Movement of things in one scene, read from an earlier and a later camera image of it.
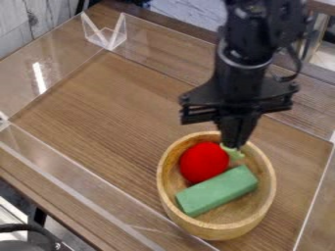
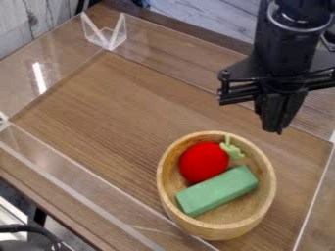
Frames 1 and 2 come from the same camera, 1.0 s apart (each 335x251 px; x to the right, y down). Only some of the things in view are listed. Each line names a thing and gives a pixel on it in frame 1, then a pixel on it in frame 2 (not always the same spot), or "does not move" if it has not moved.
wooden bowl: (234, 219) does not move
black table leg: (39, 216) does not move
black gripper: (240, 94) → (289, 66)
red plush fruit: (202, 159) does not move
